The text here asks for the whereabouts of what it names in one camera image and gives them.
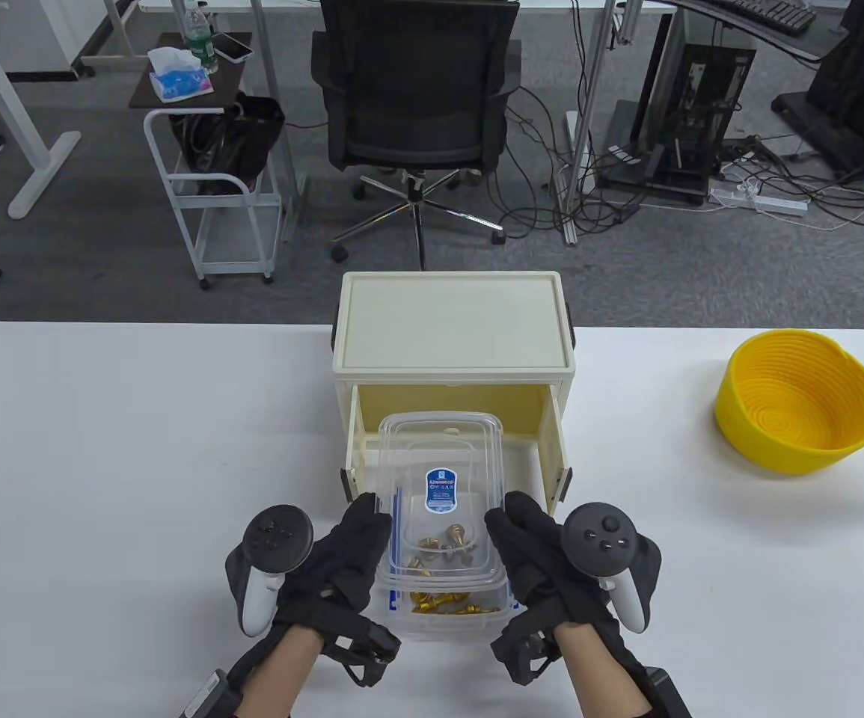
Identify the white power strip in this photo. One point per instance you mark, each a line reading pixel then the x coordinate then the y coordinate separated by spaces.
pixel 768 202

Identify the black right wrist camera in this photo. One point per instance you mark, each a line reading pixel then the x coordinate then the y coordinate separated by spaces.
pixel 521 658

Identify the black right wrist sensor box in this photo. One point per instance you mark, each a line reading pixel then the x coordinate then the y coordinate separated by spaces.
pixel 667 695

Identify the grey left hand controller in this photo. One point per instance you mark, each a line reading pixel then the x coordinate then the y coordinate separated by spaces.
pixel 278 535

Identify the black mesh office chair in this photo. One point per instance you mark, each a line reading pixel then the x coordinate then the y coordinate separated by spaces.
pixel 417 82

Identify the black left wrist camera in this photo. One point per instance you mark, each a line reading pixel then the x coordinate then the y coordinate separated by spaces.
pixel 368 654

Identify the white smartphone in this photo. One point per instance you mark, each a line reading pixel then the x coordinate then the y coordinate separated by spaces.
pixel 232 48

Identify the clear plastic box blue clips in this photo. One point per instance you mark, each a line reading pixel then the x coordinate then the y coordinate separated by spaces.
pixel 439 627

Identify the black bag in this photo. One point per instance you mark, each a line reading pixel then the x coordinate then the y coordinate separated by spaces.
pixel 237 142

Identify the pile of gold chess pieces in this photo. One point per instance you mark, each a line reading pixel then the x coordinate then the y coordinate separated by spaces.
pixel 439 598

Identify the long white desk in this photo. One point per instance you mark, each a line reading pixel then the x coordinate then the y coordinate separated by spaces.
pixel 297 4

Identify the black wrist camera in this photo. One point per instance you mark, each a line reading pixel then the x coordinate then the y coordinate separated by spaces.
pixel 521 658
pixel 368 654

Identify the black wrist sensor box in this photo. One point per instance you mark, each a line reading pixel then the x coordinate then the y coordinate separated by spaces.
pixel 211 695
pixel 667 695

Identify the person's left forearm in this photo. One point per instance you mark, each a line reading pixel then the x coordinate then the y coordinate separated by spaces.
pixel 282 677

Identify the white drawer unit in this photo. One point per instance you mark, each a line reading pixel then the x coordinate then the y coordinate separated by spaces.
pixel 35 34

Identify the clear box lid blue label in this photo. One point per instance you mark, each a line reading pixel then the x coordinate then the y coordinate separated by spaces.
pixel 439 449

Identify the silver aluminium post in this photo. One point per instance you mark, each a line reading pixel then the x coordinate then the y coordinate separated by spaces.
pixel 600 60

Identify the blue tissue pack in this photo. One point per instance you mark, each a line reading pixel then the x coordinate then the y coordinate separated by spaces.
pixel 177 81

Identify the black keyboard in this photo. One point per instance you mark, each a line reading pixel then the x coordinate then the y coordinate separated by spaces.
pixel 772 13

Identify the black computer tower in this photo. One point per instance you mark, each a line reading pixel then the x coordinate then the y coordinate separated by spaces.
pixel 731 75

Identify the white desk with T-leg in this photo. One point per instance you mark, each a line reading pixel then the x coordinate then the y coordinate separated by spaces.
pixel 44 176

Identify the yellow woven basket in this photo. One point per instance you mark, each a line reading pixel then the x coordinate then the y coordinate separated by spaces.
pixel 761 449

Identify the green label water bottle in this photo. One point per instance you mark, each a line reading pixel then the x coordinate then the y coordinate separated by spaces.
pixel 200 41

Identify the cream plastic cabinet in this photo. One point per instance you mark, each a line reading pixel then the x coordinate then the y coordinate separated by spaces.
pixel 450 321

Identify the black curved desk top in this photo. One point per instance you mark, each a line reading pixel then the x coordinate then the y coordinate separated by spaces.
pixel 791 43

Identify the person's left hand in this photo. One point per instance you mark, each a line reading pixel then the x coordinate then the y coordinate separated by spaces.
pixel 334 568

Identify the person's right hand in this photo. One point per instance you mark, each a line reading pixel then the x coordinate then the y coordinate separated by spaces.
pixel 532 568

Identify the person's right forearm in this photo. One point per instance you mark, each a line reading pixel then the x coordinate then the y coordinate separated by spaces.
pixel 600 673

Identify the black left wrist sensor box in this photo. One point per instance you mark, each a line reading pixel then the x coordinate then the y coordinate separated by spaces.
pixel 211 695

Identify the white rolling cart brown top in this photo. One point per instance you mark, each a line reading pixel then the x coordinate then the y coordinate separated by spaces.
pixel 233 82

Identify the grey right hand controller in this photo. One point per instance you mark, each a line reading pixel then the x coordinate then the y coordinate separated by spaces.
pixel 600 538

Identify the grey hand controller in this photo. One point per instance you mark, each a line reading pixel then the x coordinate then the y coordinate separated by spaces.
pixel 278 535
pixel 600 538

